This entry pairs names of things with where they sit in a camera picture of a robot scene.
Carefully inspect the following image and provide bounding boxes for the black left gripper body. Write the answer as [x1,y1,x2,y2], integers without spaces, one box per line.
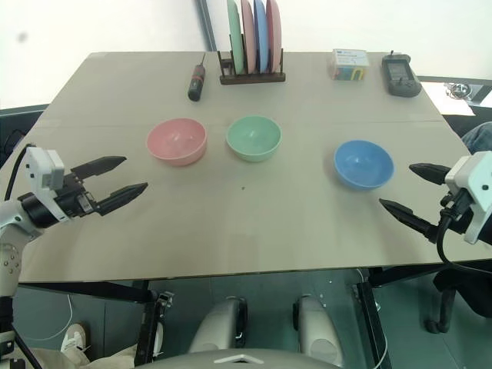
[55,172,103,221]

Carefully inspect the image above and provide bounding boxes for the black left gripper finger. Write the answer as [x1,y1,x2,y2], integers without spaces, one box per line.
[70,155,128,180]
[98,182,149,217]

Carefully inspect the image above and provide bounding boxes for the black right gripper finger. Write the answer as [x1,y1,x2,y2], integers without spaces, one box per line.
[378,198,441,244]
[409,162,451,187]

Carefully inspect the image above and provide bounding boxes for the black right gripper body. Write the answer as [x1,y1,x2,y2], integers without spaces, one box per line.
[437,188,478,236]

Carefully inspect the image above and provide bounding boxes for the blue jeans knee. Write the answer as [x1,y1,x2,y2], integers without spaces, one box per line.
[460,121,492,157]

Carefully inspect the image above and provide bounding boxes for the blue bowl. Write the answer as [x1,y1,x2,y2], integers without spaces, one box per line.
[333,139,396,192]

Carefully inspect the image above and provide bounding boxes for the red bowl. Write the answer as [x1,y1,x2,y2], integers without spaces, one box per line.
[146,118,208,168]

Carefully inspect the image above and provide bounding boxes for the black handheld controller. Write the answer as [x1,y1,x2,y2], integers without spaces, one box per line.
[381,49,423,98]

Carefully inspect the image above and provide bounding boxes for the black red screwdriver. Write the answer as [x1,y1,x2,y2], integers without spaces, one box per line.
[187,53,207,102]

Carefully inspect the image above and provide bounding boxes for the clear box of coloured items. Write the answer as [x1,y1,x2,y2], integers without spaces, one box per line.
[327,48,371,83]

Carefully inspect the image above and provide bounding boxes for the white shoe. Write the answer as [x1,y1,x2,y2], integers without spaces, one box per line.
[60,322,92,355]

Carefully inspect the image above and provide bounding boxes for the green bowl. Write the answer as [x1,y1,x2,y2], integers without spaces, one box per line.
[225,115,283,163]

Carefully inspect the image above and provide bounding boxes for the silver robot right leg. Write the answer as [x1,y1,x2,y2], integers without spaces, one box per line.
[293,294,344,367]

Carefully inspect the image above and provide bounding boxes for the silver robot leg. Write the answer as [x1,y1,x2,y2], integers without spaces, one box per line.
[293,294,344,367]
[187,295,249,354]

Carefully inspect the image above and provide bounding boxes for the beige trouser leg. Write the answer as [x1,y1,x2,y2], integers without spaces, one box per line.
[21,344,136,369]

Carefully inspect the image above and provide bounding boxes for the silver robot left leg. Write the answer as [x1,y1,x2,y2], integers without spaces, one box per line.
[187,295,249,354]

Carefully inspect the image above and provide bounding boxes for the dark wooden plate rack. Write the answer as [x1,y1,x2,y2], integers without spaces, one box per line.
[217,48,288,86]

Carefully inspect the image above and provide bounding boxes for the green plate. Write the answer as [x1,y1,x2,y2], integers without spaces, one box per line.
[226,0,244,75]

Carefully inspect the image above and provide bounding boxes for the pink plate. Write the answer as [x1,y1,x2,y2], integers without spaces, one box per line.
[240,0,257,75]

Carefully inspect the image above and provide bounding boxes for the grey robot torso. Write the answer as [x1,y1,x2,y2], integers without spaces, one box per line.
[133,348,341,369]

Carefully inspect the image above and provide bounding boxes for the blue plate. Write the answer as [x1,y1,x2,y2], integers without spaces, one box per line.
[253,0,269,74]

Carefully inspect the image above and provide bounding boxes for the red plate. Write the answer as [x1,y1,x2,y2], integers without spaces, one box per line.
[265,0,284,72]

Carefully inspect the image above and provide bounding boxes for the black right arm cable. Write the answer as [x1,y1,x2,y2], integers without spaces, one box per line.
[435,194,492,267]

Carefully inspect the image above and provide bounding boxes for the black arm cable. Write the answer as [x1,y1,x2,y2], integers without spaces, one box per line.
[435,194,492,267]
[2,143,32,201]

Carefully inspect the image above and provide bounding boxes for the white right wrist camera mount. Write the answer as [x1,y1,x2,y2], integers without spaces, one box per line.
[444,151,492,245]

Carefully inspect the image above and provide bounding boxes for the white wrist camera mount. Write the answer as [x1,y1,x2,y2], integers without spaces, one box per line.
[444,151,492,245]
[25,148,74,222]

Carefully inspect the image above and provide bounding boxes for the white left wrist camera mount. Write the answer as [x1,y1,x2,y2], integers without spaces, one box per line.
[25,148,74,222]

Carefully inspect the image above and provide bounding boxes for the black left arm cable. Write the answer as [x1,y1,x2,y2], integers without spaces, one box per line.
[2,143,32,201]

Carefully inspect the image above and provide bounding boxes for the side desk with cables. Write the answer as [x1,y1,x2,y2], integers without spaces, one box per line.
[417,75,486,117]

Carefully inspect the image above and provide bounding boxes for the thin white floor cable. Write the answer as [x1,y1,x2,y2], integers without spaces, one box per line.
[22,294,75,341]

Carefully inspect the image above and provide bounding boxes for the dark window frame post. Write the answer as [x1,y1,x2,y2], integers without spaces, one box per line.
[196,0,218,53]

